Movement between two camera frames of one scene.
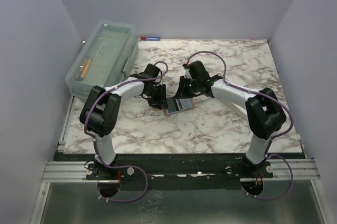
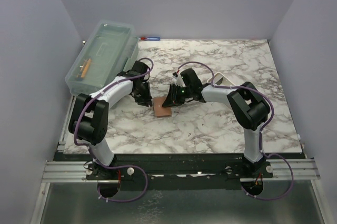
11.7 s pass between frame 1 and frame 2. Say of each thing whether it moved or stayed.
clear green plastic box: stayed
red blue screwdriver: stayed
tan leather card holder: moved
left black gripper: moved
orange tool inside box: stayed
